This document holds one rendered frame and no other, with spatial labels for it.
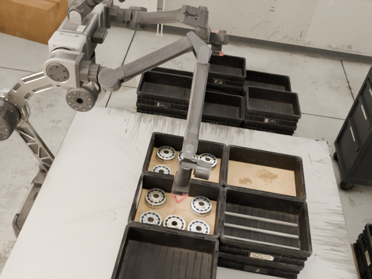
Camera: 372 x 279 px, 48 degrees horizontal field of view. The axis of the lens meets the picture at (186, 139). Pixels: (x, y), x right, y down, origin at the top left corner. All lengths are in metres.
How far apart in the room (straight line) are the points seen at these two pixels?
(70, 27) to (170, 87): 1.58
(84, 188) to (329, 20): 3.55
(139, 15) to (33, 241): 1.16
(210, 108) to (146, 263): 1.77
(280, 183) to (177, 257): 0.71
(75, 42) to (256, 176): 1.13
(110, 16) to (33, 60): 2.48
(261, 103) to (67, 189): 1.71
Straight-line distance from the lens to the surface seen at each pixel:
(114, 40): 4.83
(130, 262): 1.86
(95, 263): 2.01
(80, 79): 1.72
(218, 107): 3.37
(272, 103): 3.37
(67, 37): 1.80
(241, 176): 2.23
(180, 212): 2.02
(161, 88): 3.29
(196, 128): 1.63
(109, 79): 1.66
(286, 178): 2.30
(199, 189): 2.04
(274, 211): 2.13
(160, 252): 1.89
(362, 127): 3.35
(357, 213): 3.51
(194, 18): 1.87
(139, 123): 2.64
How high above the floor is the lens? 2.42
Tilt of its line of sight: 42 degrees down
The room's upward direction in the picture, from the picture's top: 9 degrees clockwise
